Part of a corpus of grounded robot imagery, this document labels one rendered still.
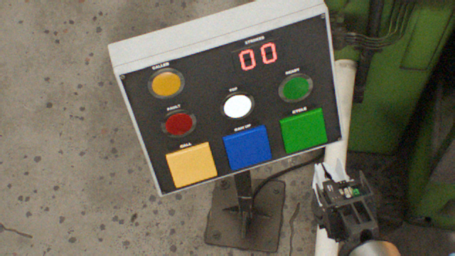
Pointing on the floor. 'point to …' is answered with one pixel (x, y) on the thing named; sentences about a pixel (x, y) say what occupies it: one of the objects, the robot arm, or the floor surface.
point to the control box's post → (244, 189)
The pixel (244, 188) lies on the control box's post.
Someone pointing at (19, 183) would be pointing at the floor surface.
